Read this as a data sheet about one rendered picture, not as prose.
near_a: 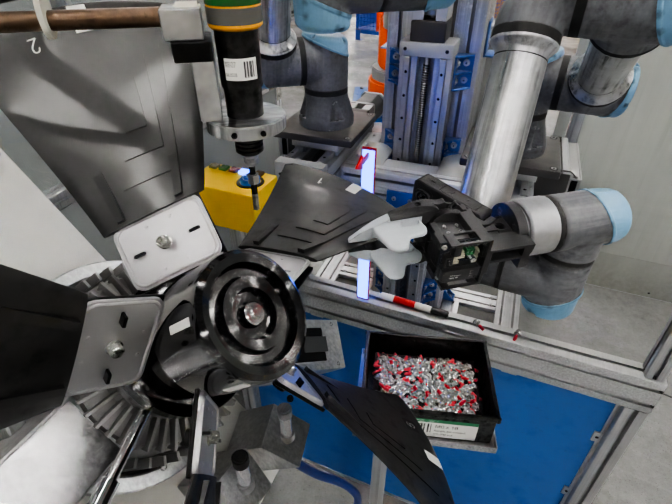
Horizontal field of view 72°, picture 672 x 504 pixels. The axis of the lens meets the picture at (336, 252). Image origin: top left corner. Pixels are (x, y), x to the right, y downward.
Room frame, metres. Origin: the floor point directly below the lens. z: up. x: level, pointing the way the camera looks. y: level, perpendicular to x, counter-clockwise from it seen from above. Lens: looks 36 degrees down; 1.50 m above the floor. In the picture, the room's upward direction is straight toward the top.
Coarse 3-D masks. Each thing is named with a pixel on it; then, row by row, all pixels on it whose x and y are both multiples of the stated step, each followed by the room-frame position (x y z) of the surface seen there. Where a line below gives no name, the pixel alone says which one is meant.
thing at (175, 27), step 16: (160, 16) 0.38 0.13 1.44; (176, 16) 0.38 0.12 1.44; (192, 16) 0.38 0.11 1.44; (176, 32) 0.38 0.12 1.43; (192, 32) 0.38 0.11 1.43; (208, 32) 0.41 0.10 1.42; (176, 48) 0.38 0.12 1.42; (192, 48) 0.38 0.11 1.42; (208, 48) 0.38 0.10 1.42; (192, 64) 0.38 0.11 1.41; (208, 64) 0.38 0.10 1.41; (208, 80) 0.38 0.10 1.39; (208, 96) 0.38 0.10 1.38; (208, 112) 0.38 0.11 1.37; (224, 112) 0.41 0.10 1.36; (272, 112) 0.41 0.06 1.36; (208, 128) 0.39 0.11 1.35; (224, 128) 0.37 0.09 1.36; (240, 128) 0.37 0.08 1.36; (256, 128) 0.37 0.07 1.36; (272, 128) 0.38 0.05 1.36
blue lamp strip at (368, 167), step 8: (368, 152) 0.72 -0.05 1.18; (368, 160) 0.72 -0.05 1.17; (368, 168) 0.72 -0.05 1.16; (368, 176) 0.72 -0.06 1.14; (368, 184) 0.72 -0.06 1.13; (360, 264) 0.72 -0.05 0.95; (368, 264) 0.72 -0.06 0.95; (360, 272) 0.72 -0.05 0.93; (368, 272) 0.72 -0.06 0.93; (360, 280) 0.72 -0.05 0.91; (360, 288) 0.72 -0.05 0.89; (360, 296) 0.72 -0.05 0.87
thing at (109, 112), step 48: (0, 48) 0.47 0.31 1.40; (48, 48) 0.48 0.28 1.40; (96, 48) 0.49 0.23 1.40; (144, 48) 0.50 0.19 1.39; (0, 96) 0.44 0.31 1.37; (48, 96) 0.44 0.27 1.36; (96, 96) 0.45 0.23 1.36; (144, 96) 0.46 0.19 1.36; (192, 96) 0.47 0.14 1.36; (48, 144) 0.41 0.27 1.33; (96, 144) 0.42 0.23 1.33; (144, 144) 0.42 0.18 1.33; (192, 144) 0.43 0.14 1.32; (96, 192) 0.39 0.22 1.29; (144, 192) 0.39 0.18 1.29; (192, 192) 0.39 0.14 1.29
